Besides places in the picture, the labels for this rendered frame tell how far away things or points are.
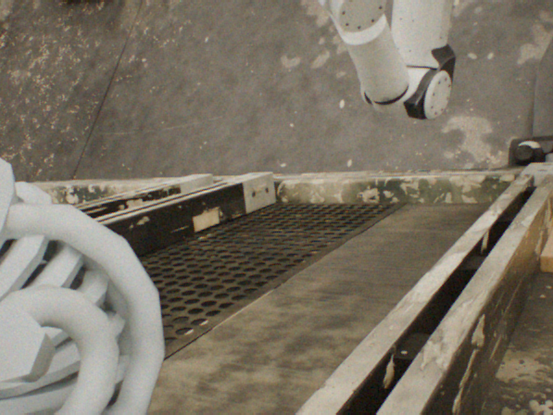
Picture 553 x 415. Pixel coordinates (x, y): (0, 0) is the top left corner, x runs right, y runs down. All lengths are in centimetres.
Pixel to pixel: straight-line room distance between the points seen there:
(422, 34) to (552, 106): 113
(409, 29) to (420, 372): 70
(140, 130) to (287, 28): 93
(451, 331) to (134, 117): 290
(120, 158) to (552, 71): 206
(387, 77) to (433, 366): 61
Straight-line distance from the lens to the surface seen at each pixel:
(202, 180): 137
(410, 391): 32
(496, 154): 219
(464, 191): 116
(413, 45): 97
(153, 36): 346
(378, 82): 90
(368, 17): 78
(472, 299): 45
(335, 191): 125
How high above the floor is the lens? 194
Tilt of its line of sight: 54 degrees down
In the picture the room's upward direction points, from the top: 54 degrees counter-clockwise
